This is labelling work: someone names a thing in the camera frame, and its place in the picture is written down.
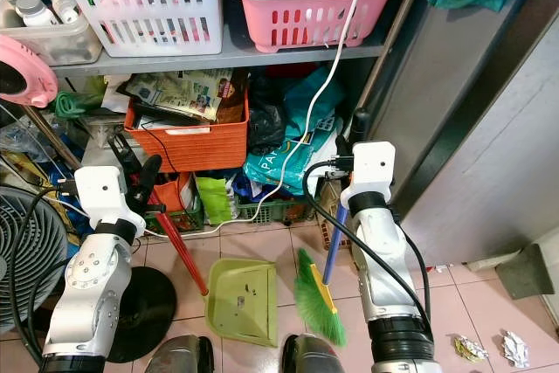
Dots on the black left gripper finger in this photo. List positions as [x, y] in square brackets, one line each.
[124, 169]
[153, 176]

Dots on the grey metal shelf rack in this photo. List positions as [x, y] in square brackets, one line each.
[227, 57]

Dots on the grey floor fan black base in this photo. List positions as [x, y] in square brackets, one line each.
[24, 242]

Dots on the dark robot leg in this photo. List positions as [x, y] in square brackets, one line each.
[179, 357]
[323, 357]

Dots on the white plastic basket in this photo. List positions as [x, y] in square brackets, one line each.
[140, 15]

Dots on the green plastic crate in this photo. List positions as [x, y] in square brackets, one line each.
[271, 210]

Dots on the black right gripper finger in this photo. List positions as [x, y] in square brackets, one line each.
[360, 125]

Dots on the crumpled gold wrapper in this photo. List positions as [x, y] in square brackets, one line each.
[470, 348]

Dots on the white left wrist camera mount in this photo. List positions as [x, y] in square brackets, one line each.
[105, 196]

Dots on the clear plastic storage box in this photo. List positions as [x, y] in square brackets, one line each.
[65, 45]

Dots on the dark left robot leg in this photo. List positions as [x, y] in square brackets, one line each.
[179, 357]

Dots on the brown slatted crate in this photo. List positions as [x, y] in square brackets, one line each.
[327, 224]

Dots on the pink plastic basket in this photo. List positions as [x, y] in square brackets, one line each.
[314, 19]

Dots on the brown bag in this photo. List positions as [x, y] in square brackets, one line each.
[234, 102]

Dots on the lime green pouch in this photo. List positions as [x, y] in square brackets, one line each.
[212, 200]

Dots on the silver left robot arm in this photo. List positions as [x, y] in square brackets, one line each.
[83, 296]

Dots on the grey steel cabinet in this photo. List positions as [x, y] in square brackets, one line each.
[472, 128]

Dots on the crumpled white paper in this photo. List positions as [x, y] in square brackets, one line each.
[515, 349]

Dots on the orange plastic basket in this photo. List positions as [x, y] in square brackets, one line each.
[201, 148]

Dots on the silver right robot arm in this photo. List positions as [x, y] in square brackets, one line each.
[389, 277]

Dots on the black plastic bag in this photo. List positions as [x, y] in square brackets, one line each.
[264, 124]

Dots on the white pill bottle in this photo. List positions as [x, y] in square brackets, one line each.
[35, 11]
[63, 4]

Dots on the printed paper packet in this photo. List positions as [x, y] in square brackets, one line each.
[170, 93]

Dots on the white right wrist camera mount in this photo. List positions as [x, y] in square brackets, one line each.
[369, 172]

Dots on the teal printed shopping bag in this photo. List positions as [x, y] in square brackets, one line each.
[279, 168]

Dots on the grey stone block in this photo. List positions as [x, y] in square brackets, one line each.
[526, 272]

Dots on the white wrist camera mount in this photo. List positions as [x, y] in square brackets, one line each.
[105, 196]
[369, 172]

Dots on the dark right robot leg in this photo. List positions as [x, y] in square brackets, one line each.
[323, 357]

